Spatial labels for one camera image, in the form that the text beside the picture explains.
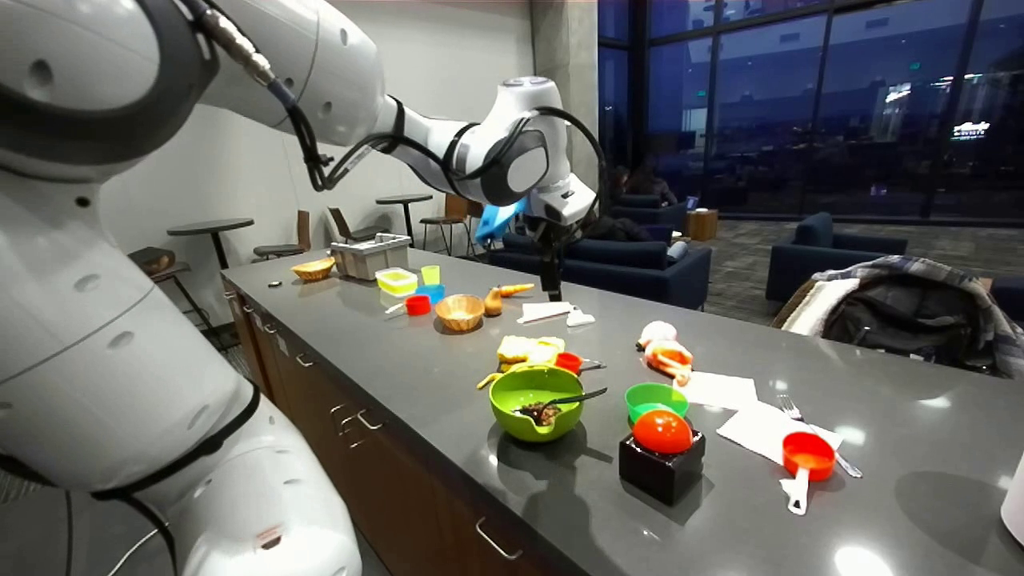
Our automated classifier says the orange ball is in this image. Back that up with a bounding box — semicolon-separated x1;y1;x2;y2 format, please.
631;406;699;461

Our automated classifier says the wooden side box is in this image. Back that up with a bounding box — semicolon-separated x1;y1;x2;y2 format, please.
685;206;721;243

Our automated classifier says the round dark cafe table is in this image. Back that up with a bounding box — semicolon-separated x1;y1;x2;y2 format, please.
374;192;434;243

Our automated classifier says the metal tin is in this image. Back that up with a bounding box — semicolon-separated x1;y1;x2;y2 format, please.
330;234;414;283

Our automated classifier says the large glass window wall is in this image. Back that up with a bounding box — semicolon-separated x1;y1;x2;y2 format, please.
597;0;1024;226

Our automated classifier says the folded white paper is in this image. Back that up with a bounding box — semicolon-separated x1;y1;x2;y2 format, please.
515;298;575;327

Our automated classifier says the yellow cloth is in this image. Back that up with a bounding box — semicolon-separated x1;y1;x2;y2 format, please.
474;334;569;394

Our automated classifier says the clear plastic fork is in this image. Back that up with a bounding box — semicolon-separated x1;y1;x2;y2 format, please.
830;445;863;480

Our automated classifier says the red measuring cup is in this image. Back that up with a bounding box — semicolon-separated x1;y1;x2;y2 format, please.
777;429;840;518

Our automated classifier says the dark blue armchair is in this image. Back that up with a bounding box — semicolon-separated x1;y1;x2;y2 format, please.
764;209;910;305

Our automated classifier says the yellow green plastic container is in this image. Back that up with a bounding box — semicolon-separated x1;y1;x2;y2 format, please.
371;266;424;301

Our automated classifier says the dark blue sofa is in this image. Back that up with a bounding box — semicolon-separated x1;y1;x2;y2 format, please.
482;231;713;313

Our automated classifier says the wicker basket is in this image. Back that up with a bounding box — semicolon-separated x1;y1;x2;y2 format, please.
432;291;490;335

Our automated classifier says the black ladle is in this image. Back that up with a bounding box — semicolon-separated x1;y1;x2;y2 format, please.
520;384;613;429

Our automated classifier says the black square box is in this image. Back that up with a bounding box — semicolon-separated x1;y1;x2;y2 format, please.
617;424;707;510

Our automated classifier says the black backpack with jacket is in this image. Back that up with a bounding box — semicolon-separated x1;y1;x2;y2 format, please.
774;253;1024;378

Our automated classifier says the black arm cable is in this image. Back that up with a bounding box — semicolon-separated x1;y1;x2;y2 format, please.
189;0;411;194

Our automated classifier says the light green mixing bowl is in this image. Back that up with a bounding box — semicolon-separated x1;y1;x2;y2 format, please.
487;363;589;445

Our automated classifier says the large white napkin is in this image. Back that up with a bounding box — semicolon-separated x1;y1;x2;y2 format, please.
713;399;846;471

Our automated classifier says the orange white plush toy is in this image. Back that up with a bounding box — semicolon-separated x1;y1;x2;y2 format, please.
635;315;699;386

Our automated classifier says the small white napkin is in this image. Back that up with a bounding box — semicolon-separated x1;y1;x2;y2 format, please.
681;368;762;417

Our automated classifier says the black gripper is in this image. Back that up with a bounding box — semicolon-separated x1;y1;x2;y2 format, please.
536;214;569;305

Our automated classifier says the brown counter cabinet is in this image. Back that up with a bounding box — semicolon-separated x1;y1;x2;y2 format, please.
222;280;556;576

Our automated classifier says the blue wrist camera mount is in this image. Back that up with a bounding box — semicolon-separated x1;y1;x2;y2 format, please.
474;199;527;243

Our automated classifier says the small dark green bowl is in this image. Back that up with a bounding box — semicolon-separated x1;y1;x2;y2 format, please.
622;382;696;429

